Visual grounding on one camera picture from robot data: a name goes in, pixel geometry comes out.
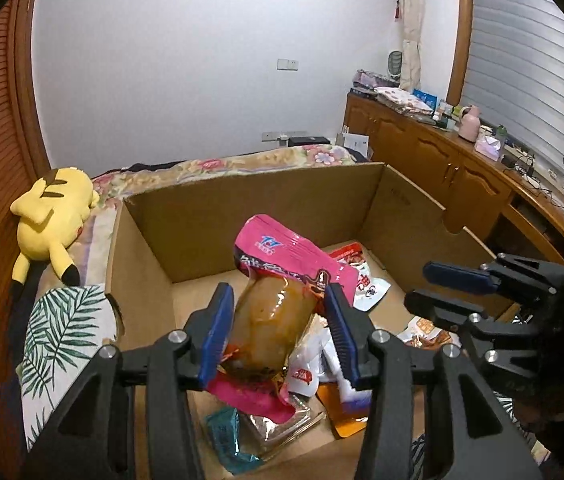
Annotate white orange snack packet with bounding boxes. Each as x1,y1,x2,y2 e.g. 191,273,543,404
285,314,372,439

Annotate pink sausage snack packet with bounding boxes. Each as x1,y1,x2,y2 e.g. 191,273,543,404
206,214,358,424

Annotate blue snack packet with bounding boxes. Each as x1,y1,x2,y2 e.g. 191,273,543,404
206,406,263,474

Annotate brown orange snack packet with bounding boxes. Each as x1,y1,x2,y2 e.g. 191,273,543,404
398,316,460,351

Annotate right hand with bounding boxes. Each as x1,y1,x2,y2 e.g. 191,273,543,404
513,400,564,432

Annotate red white snack packet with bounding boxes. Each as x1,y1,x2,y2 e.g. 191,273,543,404
329,242,391,312

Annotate brown cardboard box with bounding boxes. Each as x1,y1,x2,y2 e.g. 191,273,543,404
106,164,493,349

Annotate wooden sideboard cabinet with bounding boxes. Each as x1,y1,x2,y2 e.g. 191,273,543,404
343,92,564,264

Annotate tissue box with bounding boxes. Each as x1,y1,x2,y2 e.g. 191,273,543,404
475,134,503,162

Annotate palm leaf bed cover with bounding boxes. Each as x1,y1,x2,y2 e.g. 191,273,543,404
16,284,117,450

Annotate pink thermos jug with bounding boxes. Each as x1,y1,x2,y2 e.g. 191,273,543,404
458,105,481,143

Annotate white paper bag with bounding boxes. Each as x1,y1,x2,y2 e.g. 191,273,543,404
336,132,370,158

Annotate folded floral cloth stack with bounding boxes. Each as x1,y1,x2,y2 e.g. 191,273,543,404
373,87,434,116

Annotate yellow Pikachu plush toy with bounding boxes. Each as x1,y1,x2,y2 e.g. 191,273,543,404
10,167,100,295

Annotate grey window blind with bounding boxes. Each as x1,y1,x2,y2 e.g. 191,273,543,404
460,0,564,170

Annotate small white fan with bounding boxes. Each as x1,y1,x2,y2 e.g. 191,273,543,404
387,50,402,84

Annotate beige curtain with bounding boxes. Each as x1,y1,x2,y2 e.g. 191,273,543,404
399,0,426,91

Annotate white wall switch plate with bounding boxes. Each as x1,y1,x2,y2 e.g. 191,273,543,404
276,58,299,72

